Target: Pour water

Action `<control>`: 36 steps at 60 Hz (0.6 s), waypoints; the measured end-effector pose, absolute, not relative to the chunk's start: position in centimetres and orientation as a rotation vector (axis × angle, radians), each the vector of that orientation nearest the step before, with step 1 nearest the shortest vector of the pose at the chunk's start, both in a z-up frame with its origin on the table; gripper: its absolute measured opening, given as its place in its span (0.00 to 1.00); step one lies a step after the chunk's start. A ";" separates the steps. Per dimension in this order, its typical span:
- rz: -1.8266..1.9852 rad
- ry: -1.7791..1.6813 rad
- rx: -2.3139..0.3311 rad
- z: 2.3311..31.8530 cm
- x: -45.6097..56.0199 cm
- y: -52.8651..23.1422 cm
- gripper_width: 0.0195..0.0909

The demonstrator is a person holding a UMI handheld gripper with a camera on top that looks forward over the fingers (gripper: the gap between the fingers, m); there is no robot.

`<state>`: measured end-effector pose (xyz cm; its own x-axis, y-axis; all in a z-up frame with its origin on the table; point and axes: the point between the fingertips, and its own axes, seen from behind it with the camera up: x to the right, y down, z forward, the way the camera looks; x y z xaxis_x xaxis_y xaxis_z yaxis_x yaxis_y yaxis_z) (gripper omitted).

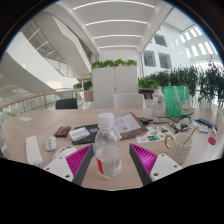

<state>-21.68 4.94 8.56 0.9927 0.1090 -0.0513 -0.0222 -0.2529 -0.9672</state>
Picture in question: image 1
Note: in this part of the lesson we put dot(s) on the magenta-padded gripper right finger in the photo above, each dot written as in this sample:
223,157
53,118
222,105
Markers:
145,158

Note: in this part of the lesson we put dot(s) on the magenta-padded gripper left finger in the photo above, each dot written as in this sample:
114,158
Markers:
78,160

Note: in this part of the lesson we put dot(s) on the clear plastic water bottle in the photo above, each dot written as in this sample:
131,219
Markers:
107,151

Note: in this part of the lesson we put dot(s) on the colourful sticker sheet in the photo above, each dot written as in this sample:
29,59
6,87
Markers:
154,134

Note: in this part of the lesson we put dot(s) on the white box on black notebook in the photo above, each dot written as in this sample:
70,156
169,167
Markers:
80,134

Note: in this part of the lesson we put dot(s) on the small grey-white computer mouse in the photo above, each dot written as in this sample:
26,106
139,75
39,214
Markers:
50,143

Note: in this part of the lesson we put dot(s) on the red and black case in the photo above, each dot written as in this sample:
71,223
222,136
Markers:
62,131

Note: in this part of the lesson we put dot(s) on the white grid-pattern mug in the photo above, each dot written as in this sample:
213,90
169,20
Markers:
179,150

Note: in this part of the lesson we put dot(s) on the brown clipboard with papers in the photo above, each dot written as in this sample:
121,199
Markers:
128,125

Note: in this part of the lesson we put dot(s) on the small black box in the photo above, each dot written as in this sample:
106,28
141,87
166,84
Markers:
144,120

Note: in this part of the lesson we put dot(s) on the white power strip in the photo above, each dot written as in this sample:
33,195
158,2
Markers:
33,150

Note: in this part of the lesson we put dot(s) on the wooden stirrer stick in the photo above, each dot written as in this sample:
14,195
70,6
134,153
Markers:
190,135

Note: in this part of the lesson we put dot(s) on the clear tumbler with lid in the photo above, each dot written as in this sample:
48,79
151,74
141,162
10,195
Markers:
158,104

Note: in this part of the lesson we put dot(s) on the black chair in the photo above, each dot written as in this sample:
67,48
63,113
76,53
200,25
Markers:
66,103

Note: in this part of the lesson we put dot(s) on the white chair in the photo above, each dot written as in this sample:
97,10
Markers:
128,100

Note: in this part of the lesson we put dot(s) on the white plastic packet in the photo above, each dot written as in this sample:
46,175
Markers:
203,129

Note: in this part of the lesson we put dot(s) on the green tote bag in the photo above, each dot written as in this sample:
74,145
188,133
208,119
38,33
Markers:
175,100

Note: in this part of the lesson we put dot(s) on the small white paper sheet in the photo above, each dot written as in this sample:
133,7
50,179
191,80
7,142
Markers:
25,118

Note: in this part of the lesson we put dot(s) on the flat round red coaster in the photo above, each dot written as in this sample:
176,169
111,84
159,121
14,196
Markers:
212,140

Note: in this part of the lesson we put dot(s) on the dark blue keyboard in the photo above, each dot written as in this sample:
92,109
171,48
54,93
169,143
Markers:
206,123

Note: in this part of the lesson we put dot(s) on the small potted plant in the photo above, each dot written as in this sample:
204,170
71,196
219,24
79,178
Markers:
87,88

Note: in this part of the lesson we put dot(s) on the white cabinet with plants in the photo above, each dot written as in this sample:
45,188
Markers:
115,85

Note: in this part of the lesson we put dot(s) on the row of green plants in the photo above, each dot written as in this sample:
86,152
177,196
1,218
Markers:
186,80

